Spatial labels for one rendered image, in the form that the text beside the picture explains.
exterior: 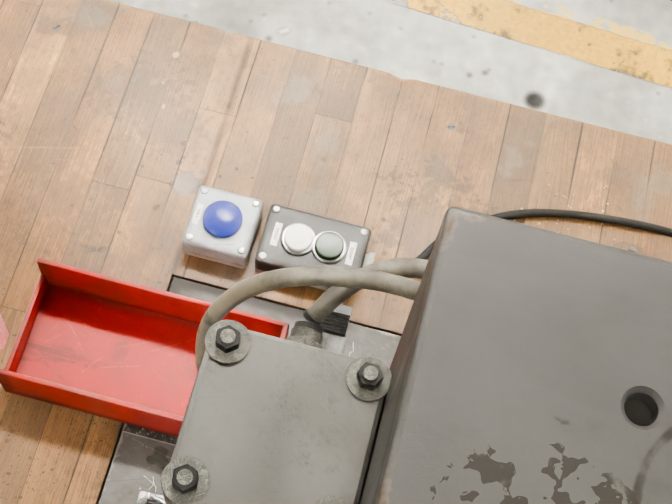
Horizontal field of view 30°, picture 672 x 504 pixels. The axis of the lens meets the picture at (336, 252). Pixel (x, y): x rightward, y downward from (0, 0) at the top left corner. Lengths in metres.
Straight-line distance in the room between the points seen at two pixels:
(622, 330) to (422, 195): 0.87
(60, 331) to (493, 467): 0.85
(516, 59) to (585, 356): 2.08
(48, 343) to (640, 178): 0.65
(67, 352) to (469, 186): 0.45
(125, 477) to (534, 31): 1.60
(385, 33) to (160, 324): 1.37
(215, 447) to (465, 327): 0.17
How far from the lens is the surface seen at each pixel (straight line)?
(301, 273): 0.61
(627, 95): 2.55
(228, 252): 1.26
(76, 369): 1.25
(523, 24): 2.59
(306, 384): 0.60
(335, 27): 2.52
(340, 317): 1.18
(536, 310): 0.48
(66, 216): 1.32
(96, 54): 1.41
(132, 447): 1.23
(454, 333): 0.47
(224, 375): 0.60
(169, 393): 1.23
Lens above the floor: 2.08
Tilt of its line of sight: 66 degrees down
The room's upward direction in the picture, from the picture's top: 11 degrees clockwise
